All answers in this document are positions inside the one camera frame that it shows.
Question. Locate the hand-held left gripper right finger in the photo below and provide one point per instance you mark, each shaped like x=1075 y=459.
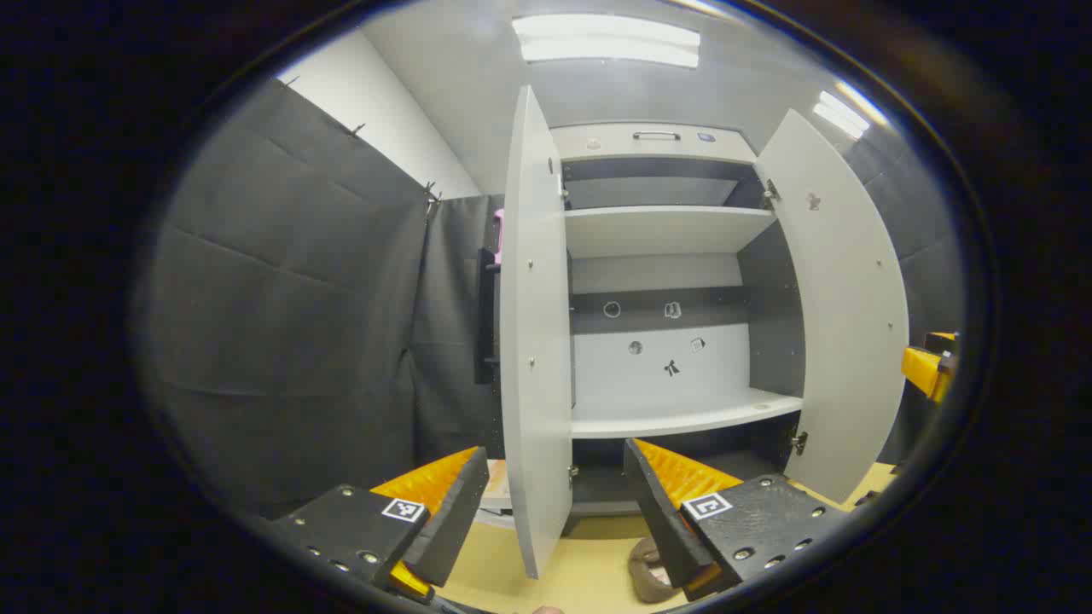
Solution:
x=661 y=520

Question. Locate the white paper stack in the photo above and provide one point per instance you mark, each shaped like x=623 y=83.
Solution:
x=496 y=490

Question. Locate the grey shoe cabinet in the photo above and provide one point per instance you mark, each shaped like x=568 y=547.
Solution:
x=665 y=230

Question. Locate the long ceiling light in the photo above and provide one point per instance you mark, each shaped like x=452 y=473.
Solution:
x=606 y=41

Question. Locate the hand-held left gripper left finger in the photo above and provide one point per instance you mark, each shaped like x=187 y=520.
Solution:
x=452 y=520

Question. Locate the brown fuzzy shoe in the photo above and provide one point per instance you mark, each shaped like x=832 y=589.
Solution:
x=648 y=571

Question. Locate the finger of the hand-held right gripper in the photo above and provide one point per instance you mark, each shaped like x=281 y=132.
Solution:
x=921 y=368

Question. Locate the small ceiling light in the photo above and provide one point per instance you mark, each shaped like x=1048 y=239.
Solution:
x=840 y=112

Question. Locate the black backdrop cloth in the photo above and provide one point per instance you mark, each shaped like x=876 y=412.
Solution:
x=281 y=324

